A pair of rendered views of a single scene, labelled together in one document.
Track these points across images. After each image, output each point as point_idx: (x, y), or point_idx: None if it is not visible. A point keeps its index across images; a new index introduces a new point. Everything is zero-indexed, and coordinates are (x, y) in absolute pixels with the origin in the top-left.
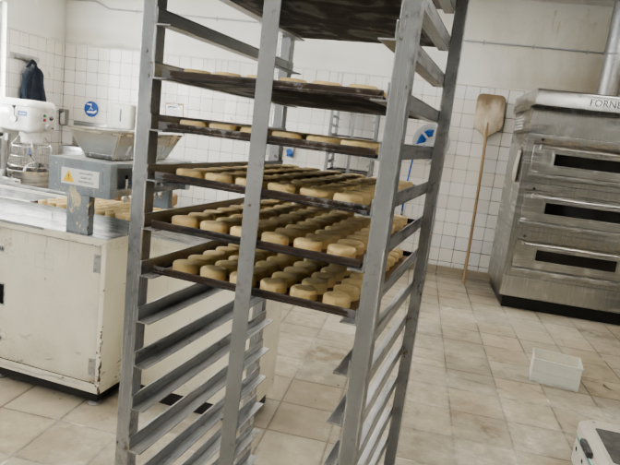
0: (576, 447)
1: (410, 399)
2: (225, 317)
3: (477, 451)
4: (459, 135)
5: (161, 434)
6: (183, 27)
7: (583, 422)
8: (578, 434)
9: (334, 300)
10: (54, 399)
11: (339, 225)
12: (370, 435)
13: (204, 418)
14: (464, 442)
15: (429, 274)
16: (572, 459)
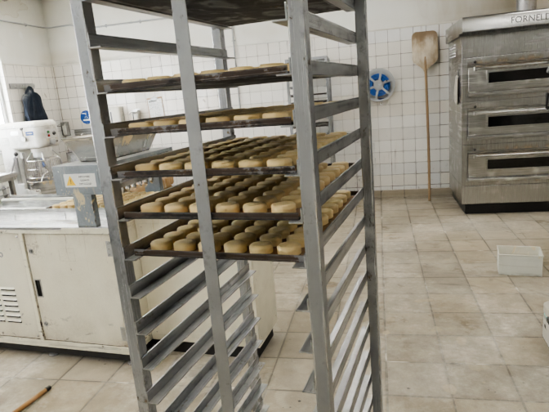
0: (544, 324)
1: (396, 310)
2: None
3: (460, 343)
4: (401, 73)
5: (174, 383)
6: (114, 44)
7: (547, 302)
8: (545, 313)
9: (286, 249)
10: (100, 365)
11: (284, 183)
12: (348, 352)
13: (211, 363)
14: (448, 338)
15: (399, 199)
16: (543, 336)
